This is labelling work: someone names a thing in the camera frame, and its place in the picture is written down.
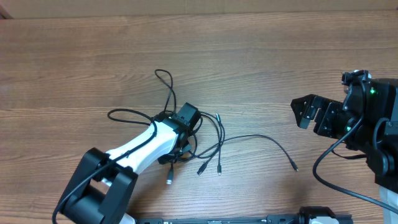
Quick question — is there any thin black cable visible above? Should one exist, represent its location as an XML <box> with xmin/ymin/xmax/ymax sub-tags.
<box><xmin>192</xmin><ymin>134</ymin><xmax>299</xmax><ymax>172</ymax></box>

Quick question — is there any black cable bundle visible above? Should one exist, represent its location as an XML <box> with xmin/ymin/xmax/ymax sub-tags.
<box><xmin>154</xmin><ymin>68</ymin><xmax>226</xmax><ymax>185</ymax></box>

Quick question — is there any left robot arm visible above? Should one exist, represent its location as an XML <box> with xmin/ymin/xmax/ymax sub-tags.
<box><xmin>52</xmin><ymin>103</ymin><xmax>201</xmax><ymax>224</ymax></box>

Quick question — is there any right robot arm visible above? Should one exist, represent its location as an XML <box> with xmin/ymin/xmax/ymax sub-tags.
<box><xmin>290</xmin><ymin>70</ymin><xmax>397</xmax><ymax>223</ymax></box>

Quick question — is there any right camera cable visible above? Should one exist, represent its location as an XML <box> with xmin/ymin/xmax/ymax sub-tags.
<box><xmin>312</xmin><ymin>114</ymin><xmax>398</xmax><ymax>215</ymax></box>

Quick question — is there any camera cable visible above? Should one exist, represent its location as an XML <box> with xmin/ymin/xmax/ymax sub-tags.
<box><xmin>312</xmin><ymin>114</ymin><xmax>398</xmax><ymax>215</ymax></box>
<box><xmin>52</xmin><ymin>108</ymin><xmax>162</xmax><ymax>224</ymax></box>

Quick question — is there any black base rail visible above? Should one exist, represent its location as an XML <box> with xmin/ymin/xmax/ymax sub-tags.
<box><xmin>136</xmin><ymin>206</ymin><xmax>354</xmax><ymax>224</ymax></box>

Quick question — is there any left camera cable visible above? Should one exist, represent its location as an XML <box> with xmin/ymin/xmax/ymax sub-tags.
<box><xmin>52</xmin><ymin>108</ymin><xmax>162</xmax><ymax>224</ymax></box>

